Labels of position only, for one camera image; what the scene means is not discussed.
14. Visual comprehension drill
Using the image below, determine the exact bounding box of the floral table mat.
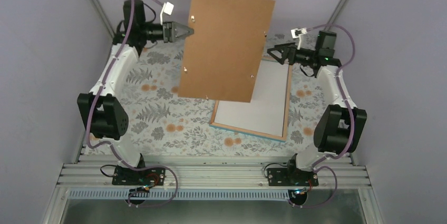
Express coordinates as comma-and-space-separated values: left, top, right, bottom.
119, 42, 327, 157

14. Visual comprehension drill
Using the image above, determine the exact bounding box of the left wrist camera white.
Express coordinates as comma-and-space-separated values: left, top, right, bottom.
159, 2, 174, 25

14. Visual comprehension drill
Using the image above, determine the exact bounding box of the brown backing board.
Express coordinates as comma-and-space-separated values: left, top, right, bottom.
178, 0, 275, 102

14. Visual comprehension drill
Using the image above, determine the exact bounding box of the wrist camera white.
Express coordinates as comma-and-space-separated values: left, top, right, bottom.
290, 27, 307, 50
159, 2, 174, 25

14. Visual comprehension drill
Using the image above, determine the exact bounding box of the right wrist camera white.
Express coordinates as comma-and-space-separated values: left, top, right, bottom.
290, 27, 307, 50

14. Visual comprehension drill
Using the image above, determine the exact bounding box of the wooden picture frame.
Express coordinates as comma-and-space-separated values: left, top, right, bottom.
209, 56, 293, 143

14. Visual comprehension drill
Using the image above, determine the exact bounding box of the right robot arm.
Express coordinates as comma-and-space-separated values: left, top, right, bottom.
267, 31, 367, 186

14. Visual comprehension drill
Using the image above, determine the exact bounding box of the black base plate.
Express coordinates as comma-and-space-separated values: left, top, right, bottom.
112, 166, 166, 186
264, 168, 319, 187

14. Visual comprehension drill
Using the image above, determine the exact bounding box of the aluminium mounting rail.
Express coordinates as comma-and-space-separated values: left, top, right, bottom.
56, 155, 371, 189

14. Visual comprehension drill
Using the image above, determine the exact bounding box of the slotted cable duct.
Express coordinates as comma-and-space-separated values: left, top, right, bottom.
67, 188, 289, 201

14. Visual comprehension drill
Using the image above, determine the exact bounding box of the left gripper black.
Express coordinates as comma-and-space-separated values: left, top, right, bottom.
140, 21, 193, 44

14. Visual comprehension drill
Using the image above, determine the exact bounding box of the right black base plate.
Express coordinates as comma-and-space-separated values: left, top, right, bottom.
264, 168, 319, 187

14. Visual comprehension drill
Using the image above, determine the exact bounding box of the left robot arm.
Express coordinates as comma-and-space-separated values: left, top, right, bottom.
77, 0, 194, 184

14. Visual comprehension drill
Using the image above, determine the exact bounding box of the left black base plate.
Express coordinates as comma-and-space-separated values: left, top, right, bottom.
112, 166, 166, 186

